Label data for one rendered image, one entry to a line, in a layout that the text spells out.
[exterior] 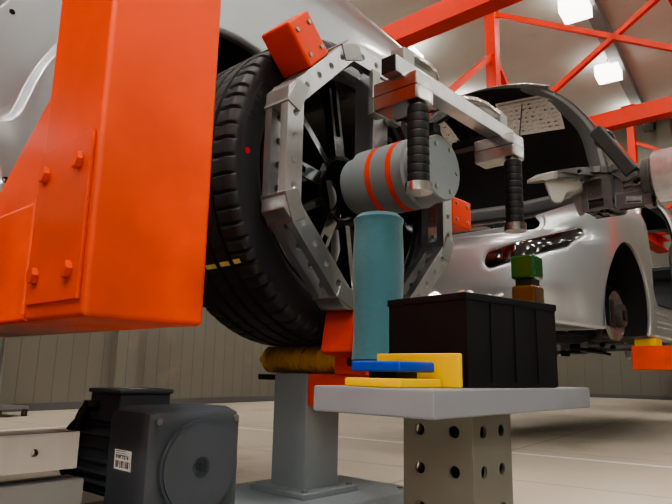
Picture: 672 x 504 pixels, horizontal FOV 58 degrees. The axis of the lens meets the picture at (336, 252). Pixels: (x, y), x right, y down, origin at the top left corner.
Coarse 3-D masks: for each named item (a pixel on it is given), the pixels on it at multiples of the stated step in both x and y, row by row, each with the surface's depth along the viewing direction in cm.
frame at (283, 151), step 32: (320, 64) 115; (352, 64) 124; (288, 96) 108; (288, 128) 107; (288, 160) 106; (288, 192) 104; (288, 224) 106; (448, 224) 143; (288, 256) 111; (320, 256) 109; (448, 256) 141; (320, 288) 114; (416, 288) 130
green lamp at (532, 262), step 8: (512, 256) 101; (520, 256) 100; (528, 256) 99; (536, 256) 100; (512, 264) 101; (520, 264) 100; (528, 264) 99; (536, 264) 99; (512, 272) 101; (520, 272) 100; (528, 272) 99; (536, 272) 99
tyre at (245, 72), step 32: (256, 64) 116; (224, 96) 114; (256, 96) 113; (224, 128) 109; (256, 128) 112; (224, 160) 108; (256, 160) 111; (224, 192) 108; (256, 192) 111; (224, 224) 109; (256, 224) 110; (224, 256) 112; (256, 256) 109; (416, 256) 146; (224, 288) 117; (256, 288) 112; (288, 288) 114; (224, 320) 126; (256, 320) 120; (288, 320) 115; (320, 320) 119
